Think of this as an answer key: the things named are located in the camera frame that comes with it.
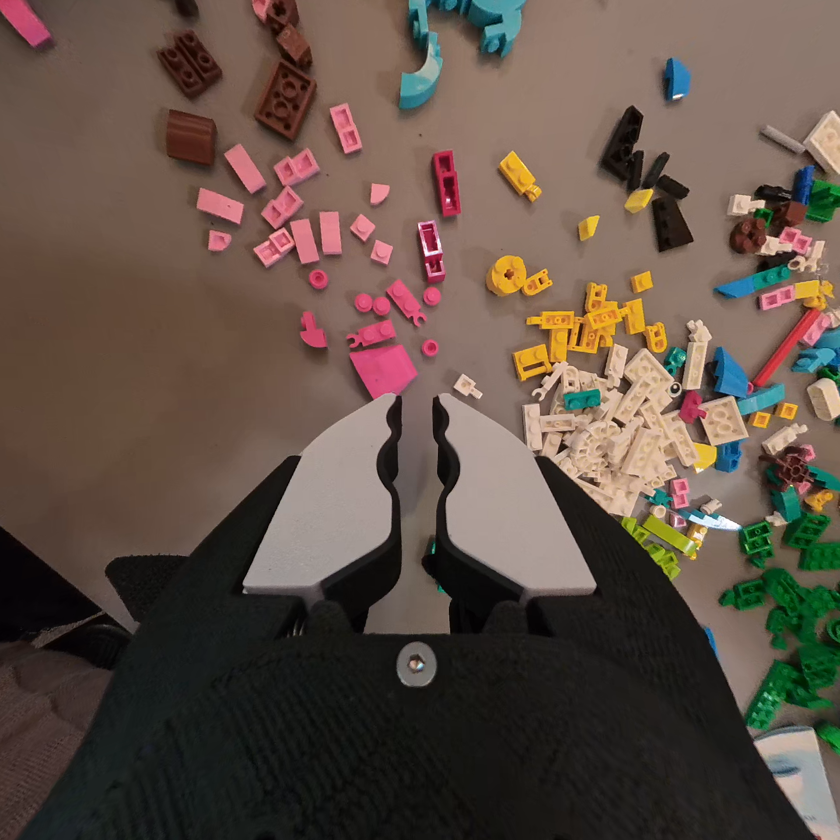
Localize white lego brick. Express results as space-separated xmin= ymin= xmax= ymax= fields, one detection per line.
xmin=803 ymin=111 xmax=840 ymax=175

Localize light blue curved lego arch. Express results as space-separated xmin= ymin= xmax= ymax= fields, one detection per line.
xmin=398 ymin=33 xmax=445 ymax=111

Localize group of light pink lego pieces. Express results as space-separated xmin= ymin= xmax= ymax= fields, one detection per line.
xmin=196 ymin=103 xmax=395 ymax=270

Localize cluster of lime lego pieces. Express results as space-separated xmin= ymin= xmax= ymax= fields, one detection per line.
xmin=619 ymin=514 xmax=702 ymax=582

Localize cluster of brown lego bricks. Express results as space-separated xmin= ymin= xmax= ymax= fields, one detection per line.
xmin=156 ymin=0 xmax=319 ymax=168

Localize group of hot pink lego pieces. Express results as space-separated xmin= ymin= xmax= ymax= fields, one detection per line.
xmin=299 ymin=266 xmax=443 ymax=401

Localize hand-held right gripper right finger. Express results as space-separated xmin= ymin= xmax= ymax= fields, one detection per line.
xmin=432 ymin=392 xmax=599 ymax=608

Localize yellow lego plate with clip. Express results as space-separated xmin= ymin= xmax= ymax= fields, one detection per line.
xmin=498 ymin=151 xmax=543 ymax=203

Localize pile of yellow lego pieces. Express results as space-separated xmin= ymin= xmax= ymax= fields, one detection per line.
xmin=512 ymin=281 xmax=668 ymax=384

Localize yellow round lego brick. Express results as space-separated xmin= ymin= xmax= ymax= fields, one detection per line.
xmin=485 ymin=254 xmax=528 ymax=298

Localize person's black trousers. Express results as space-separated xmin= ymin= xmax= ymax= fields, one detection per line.
xmin=0 ymin=525 xmax=132 ymax=667

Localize grey lego bar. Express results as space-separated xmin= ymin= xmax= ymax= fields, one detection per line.
xmin=759 ymin=124 xmax=807 ymax=156

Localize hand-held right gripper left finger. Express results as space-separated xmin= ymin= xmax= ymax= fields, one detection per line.
xmin=241 ymin=392 xmax=404 ymax=609

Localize long pink lego plate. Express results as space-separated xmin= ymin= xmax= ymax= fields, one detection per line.
xmin=0 ymin=0 xmax=55 ymax=49

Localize black lego wedge plate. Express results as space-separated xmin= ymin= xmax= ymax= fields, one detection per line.
xmin=600 ymin=105 xmax=645 ymax=182
xmin=651 ymin=196 xmax=696 ymax=254

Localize pile of green lego pieces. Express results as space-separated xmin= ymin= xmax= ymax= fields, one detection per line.
xmin=718 ymin=508 xmax=840 ymax=756

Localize large teal lego assembly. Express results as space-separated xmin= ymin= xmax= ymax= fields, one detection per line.
xmin=407 ymin=0 xmax=527 ymax=58

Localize dark magenta lego brick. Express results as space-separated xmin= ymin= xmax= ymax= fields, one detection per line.
xmin=416 ymin=220 xmax=447 ymax=285
xmin=431 ymin=150 xmax=463 ymax=218

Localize pile of white lego pieces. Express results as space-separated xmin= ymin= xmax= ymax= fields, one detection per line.
xmin=521 ymin=319 xmax=750 ymax=519

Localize pile of mixed colour lego pieces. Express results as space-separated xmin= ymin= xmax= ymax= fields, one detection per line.
xmin=713 ymin=164 xmax=840 ymax=546

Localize white blue paper sheet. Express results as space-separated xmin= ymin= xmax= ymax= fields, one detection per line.
xmin=753 ymin=724 xmax=833 ymax=840

